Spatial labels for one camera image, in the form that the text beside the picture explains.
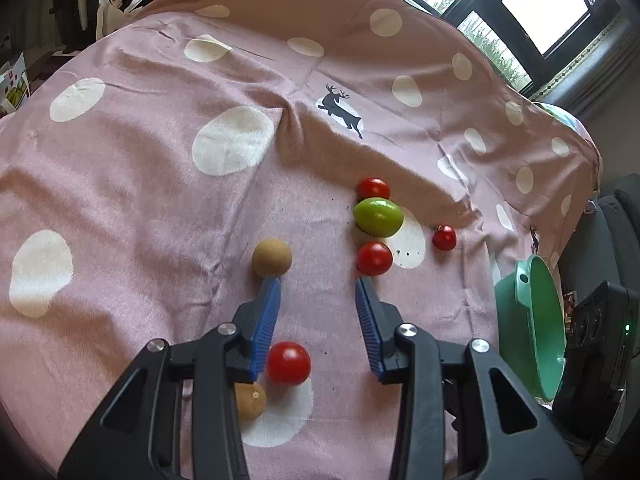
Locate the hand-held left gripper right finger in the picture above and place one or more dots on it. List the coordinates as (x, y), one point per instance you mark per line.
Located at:
(370, 330)

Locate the grey curtain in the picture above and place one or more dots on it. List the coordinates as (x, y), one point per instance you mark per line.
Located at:
(600, 80)

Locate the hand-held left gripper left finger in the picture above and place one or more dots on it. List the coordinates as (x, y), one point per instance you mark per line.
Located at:
(265, 325)

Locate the green plastic basin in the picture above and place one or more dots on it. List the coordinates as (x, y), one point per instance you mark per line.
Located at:
(530, 330)

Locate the grey sofa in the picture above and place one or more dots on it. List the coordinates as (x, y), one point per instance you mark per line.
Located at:
(617, 220)

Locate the small printed packet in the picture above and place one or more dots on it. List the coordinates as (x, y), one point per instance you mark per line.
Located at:
(568, 307)

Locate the brown round fruit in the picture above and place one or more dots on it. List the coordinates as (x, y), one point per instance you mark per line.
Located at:
(271, 257)
(250, 401)

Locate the pink polka dot blanket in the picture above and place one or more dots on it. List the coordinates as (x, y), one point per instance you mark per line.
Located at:
(150, 185)

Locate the green jujube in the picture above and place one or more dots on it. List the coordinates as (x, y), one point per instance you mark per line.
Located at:
(377, 216)

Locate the light blue bedding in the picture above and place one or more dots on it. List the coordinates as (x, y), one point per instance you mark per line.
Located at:
(562, 116)

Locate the printed paper bag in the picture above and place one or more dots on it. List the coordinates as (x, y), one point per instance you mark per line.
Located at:
(12, 85)

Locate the red cherry tomato with stem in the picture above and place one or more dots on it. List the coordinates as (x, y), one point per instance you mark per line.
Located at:
(444, 238)

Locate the black framed window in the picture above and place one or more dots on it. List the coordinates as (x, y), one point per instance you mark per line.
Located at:
(545, 5)

